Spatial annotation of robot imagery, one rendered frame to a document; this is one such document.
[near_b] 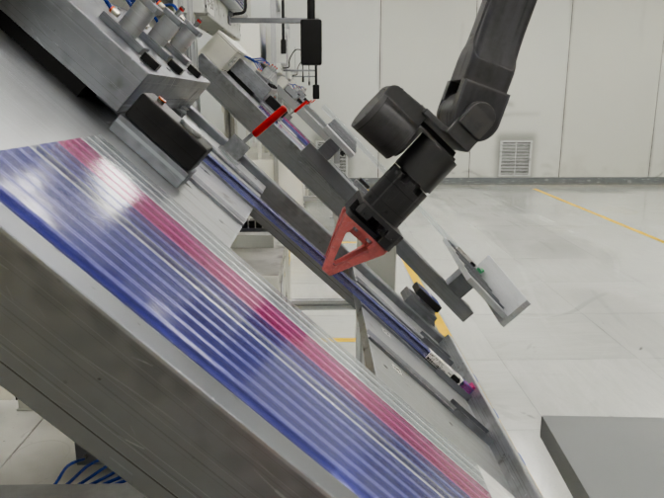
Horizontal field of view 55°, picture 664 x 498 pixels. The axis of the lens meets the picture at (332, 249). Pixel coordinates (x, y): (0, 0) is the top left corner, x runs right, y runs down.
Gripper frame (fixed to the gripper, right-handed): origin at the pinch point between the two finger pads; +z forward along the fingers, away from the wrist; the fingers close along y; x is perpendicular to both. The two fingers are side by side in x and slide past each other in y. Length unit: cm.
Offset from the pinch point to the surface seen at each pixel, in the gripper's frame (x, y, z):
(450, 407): 18.5, 12.4, 0.8
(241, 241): -3, -129, 39
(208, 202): -16.0, 14.0, 0.5
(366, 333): 6.1, 10.6, 1.0
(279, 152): -13, -96, 4
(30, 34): -37.2, 17.2, -1.3
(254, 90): -31, -128, -1
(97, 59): -31.5, 17.2, -3.5
